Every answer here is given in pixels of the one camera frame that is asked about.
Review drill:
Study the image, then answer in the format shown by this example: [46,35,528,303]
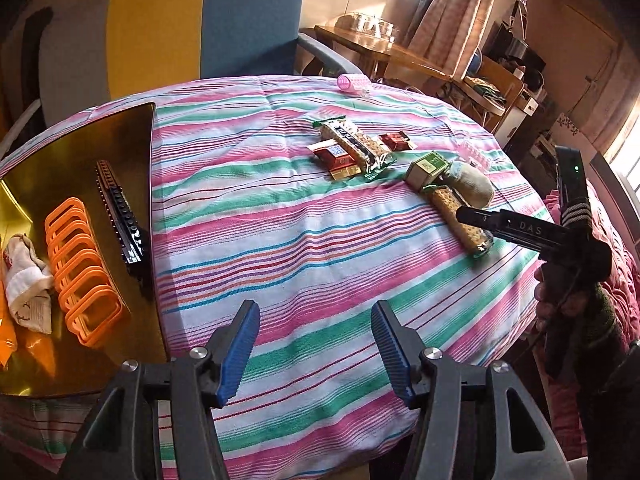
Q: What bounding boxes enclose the person's right forearm dark sleeve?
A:
[570,280,640,480]

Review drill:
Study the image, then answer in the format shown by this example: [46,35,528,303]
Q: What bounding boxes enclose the striped tablecloth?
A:
[0,75,557,480]

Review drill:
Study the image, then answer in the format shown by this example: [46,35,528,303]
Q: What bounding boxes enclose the green white cracker packet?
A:
[312,117,397,181]

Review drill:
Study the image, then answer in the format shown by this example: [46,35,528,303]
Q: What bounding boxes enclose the blue yellow armchair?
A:
[37,0,362,131]

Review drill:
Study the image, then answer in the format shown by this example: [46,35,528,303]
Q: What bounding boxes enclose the black toothed comb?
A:
[95,160,149,278]

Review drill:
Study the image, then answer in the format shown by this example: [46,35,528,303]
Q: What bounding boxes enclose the tray of glass cups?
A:
[334,10,402,44]

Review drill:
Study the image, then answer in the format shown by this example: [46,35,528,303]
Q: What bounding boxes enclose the wooden door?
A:
[557,4,637,147]

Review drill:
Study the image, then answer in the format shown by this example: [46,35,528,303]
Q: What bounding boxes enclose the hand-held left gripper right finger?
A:
[371,300,576,480]

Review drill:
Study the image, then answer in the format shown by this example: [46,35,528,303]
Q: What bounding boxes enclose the pink hair roller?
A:
[337,73,372,99]

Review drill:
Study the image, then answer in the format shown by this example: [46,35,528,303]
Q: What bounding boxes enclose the gold metal container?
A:
[0,102,167,397]

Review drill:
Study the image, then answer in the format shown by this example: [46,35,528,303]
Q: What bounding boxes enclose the red gold snack packet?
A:
[306,140,364,181]

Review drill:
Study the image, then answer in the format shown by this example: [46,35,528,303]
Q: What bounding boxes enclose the small dark red packet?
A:
[378,131,417,152]

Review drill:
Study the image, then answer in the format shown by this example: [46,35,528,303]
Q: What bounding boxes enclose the wooden chair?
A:
[461,54,527,132]

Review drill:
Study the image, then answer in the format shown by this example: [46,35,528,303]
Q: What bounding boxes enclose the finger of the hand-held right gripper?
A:
[455,205,573,261]

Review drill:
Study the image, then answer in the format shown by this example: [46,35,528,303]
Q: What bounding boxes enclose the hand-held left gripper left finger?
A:
[57,300,262,480]

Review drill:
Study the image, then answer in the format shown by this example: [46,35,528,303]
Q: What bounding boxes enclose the white sock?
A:
[4,233,55,335]

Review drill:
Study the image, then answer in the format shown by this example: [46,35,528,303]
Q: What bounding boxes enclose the orange plastic rack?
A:
[44,196,124,349]

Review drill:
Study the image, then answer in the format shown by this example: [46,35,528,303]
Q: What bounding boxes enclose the orange snack packet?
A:
[0,280,20,372]

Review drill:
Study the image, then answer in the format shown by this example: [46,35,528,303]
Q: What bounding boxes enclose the beige green sock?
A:
[440,160,496,208]

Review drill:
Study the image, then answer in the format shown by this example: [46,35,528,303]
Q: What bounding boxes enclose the green cardboard box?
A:
[404,152,451,192]

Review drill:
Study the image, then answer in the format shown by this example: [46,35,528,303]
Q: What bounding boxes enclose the beige patterned curtain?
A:
[404,0,507,78]

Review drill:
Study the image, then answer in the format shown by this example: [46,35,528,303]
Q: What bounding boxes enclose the clear cracker packet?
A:
[422,185,496,261]

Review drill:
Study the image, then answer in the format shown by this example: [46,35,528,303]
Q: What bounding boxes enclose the wooden side table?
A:
[314,24,453,86]

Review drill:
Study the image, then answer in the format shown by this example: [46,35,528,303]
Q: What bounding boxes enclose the person's right hand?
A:
[533,262,569,333]

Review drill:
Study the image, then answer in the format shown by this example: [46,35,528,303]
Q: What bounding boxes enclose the black appliance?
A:
[480,0,547,88]

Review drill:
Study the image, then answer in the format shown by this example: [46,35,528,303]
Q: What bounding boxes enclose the clear plastic hair clip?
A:
[456,139,494,172]

